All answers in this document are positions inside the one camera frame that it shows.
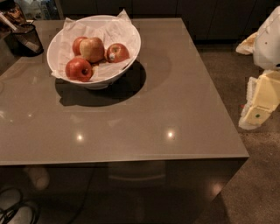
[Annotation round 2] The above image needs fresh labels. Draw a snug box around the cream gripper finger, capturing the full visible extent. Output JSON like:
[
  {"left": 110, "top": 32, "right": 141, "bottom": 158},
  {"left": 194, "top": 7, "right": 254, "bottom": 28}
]
[
  {"left": 239, "top": 70, "right": 280, "bottom": 130},
  {"left": 235, "top": 32, "right": 257, "bottom": 55}
]

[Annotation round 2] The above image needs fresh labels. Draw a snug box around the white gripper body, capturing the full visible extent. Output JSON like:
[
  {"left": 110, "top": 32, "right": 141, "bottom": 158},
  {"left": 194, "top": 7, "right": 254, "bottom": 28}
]
[{"left": 253, "top": 6, "right": 280, "bottom": 70}]

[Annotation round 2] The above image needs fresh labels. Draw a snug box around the red apple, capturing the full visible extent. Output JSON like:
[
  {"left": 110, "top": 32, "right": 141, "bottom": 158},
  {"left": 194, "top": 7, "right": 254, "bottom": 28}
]
[
  {"left": 65, "top": 57, "right": 93, "bottom": 82},
  {"left": 72, "top": 37, "right": 86, "bottom": 55},
  {"left": 106, "top": 43, "right": 130, "bottom": 63}
]

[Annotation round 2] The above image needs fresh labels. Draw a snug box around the white bowl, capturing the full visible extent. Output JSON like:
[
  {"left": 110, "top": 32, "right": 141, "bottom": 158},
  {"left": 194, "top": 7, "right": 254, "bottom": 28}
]
[{"left": 47, "top": 14, "right": 141, "bottom": 89}]

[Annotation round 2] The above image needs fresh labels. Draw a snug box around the yellow-red apple centre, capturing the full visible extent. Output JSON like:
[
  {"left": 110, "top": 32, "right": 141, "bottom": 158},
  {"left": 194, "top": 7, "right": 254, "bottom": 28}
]
[{"left": 80, "top": 37, "right": 105, "bottom": 63}]

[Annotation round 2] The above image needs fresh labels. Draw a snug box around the white paper liner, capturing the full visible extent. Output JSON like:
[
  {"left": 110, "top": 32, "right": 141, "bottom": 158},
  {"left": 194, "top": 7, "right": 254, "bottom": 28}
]
[{"left": 47, "top": 11, "right": 141, "bottom": 89}]

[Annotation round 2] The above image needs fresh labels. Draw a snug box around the white utensil in holder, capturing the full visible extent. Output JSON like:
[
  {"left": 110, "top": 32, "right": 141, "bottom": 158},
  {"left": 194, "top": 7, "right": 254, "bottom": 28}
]
[{"left": 0, "top": 13, "right": 39, "bottom": 53}]

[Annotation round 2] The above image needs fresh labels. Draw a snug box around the black mesh pen holder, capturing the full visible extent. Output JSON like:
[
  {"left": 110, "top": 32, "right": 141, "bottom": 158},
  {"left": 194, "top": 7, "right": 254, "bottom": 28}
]
[{"left": 12, "top": 24, "right": 44, "bottom": 57}]

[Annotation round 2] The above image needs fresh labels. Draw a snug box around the black cable on floor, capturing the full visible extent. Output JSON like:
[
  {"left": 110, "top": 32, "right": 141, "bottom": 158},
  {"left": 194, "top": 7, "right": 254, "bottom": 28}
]
[{"left": 0, "top": 186, "right": 40, "bottom": 224}]

